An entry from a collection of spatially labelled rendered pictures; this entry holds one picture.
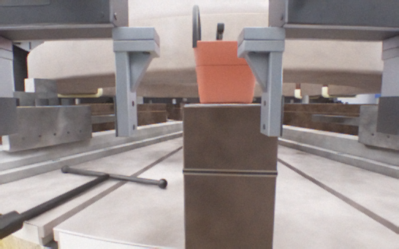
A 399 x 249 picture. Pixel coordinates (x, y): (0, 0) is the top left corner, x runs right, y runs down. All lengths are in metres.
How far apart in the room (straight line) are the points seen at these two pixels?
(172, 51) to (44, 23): 0.88
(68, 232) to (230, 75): 0.64
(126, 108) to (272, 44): 0.15
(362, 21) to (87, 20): 0.24
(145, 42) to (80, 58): 1.24
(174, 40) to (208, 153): 0.85
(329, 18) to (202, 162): 0.23
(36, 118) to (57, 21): 1.12
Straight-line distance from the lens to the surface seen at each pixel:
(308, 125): 2.68
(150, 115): 2.74
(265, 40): 0.21
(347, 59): 1.29
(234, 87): 0.43
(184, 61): 1.06
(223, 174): 0.32
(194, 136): 0.30
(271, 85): 0.21
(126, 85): 0.21
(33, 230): 0.90
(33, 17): 0.25
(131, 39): 0.21
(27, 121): 1.32
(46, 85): 1.49
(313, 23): 0.22
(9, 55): 0.30
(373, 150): 1.54
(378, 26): 0.26
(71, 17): 0.23
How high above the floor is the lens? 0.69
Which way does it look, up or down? 6 degrees down
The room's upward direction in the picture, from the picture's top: straight up
